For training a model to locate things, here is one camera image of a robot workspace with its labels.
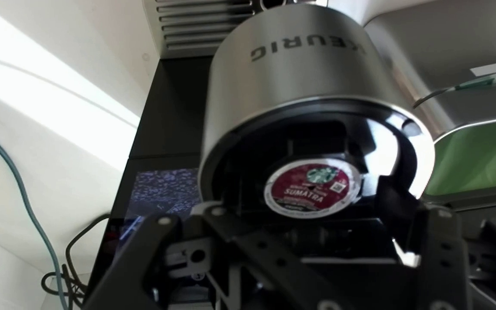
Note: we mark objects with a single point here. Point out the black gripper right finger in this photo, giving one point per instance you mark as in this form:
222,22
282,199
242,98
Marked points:
444,259

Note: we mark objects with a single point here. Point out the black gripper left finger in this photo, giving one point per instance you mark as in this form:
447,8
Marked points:
249,247

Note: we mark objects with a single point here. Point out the maroon-lidded coffee pod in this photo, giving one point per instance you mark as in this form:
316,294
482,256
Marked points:
313,189

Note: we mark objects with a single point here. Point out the silver metal countertop bin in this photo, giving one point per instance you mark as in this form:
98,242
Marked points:
461,36

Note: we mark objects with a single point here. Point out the black silver Keurig coffeemaker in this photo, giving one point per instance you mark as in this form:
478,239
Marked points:
294,75

